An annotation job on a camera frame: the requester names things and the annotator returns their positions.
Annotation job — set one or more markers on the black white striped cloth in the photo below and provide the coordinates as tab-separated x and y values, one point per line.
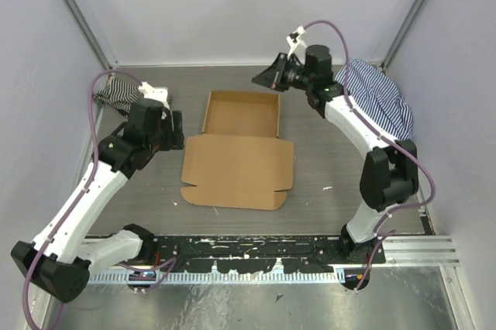
117	94

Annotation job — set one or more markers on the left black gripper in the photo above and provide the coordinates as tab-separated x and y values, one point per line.
176	139

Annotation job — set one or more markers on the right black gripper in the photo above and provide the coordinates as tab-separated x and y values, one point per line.
272	76

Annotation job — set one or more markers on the blue white striped cloth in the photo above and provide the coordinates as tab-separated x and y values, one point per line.
378	97

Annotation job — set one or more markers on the left aluminium frame post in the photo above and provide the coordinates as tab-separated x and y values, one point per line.
81	22

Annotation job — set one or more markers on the slotted grey cable duct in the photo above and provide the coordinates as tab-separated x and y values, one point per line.
274	277

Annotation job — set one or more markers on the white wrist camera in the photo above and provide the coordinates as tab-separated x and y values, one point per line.
158	94
296	42

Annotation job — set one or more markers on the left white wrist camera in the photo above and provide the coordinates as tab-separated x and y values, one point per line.
158	94

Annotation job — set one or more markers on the aluminium frame post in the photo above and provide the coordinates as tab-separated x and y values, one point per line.
81	22
413	13

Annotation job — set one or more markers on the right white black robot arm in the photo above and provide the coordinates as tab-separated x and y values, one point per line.
389	176

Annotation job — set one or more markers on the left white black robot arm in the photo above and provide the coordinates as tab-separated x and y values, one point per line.
56	261

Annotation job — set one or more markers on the right aluminium frame post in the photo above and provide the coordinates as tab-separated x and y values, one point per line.
413	13

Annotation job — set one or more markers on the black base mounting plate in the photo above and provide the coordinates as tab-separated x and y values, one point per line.
245	254

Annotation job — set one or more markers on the aluminium front rail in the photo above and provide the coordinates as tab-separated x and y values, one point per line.
410	250

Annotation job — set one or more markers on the brown cardboard box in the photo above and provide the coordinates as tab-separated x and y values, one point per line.
239	159

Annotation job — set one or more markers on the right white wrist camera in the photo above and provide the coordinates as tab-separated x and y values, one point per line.
296	42

